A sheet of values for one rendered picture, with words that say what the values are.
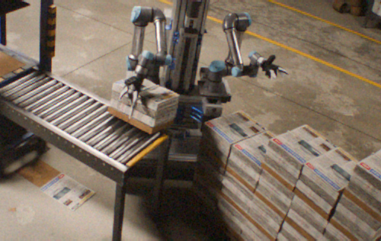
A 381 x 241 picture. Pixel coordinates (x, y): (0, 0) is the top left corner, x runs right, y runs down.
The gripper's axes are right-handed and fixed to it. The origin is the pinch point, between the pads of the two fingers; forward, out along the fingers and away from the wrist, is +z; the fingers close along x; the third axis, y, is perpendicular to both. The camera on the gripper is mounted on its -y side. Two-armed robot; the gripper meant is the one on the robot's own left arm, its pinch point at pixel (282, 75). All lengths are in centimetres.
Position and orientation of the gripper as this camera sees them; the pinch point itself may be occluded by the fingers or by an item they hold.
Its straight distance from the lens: 349.0
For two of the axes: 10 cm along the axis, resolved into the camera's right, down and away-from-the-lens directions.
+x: -8.6, 2.8, -4.1
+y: -0.3, 7.9, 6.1
